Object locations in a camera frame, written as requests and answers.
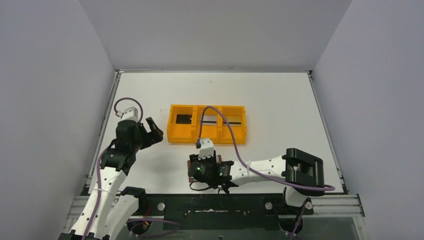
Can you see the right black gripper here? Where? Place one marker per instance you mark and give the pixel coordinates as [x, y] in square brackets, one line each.
[192, 159]

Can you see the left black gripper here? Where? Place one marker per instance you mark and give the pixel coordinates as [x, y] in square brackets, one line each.
[144, 134]

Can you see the brown leather card holder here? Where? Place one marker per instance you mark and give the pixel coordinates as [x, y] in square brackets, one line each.
[203, 171]

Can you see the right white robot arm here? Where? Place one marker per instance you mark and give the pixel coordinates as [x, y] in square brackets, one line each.
[301, 173]

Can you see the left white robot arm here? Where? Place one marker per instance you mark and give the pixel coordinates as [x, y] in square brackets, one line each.
[108, 208]

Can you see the black VIP card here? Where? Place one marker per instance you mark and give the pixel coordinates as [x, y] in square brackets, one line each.
[183, 119]

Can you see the white magnetic stripe card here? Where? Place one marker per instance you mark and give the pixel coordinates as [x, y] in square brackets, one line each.
[209, 120]

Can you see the left yellow bin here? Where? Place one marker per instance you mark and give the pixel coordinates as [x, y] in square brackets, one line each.
[180, 133]

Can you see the yellow bin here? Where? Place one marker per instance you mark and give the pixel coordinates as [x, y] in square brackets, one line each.
[239, 131]
[208, 131]
[180, 133]

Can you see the middle yellow bin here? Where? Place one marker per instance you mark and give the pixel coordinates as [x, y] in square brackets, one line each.
[208, 131]

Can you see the right yellow bin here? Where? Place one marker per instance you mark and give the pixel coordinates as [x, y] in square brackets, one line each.
[239, 131]

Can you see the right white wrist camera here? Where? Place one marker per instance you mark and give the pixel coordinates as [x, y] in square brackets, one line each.
[206, 148]

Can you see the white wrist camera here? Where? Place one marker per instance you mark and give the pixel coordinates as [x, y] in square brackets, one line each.
[130, 113]
[206, 148]

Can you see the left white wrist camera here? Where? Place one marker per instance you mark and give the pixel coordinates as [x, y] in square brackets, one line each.
[130, 113]

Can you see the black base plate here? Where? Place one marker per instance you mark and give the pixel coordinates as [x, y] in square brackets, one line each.
[212, 211]

